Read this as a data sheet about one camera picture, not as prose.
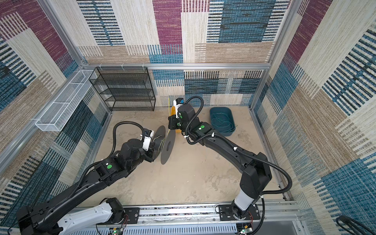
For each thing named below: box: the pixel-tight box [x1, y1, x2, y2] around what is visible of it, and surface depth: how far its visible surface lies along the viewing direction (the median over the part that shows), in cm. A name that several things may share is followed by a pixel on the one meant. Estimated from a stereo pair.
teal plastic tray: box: [209, 106, 236, 137], surface depth 111 cm
